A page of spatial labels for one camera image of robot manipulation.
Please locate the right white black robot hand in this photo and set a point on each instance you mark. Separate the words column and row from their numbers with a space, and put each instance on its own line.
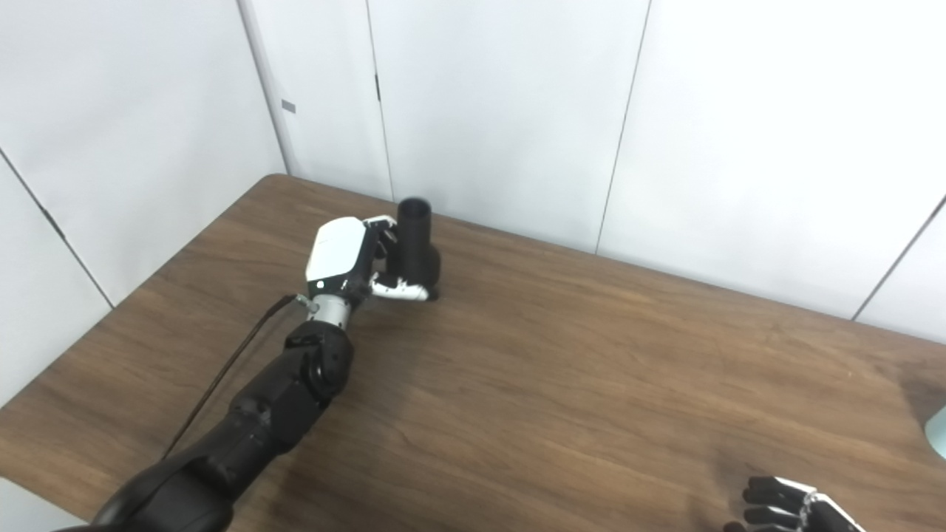
column 791, row 513

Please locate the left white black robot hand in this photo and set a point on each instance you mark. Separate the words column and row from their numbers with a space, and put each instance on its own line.
column 336, row 251

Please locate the black flared nozzle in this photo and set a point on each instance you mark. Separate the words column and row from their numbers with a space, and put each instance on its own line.
column 415, row 236

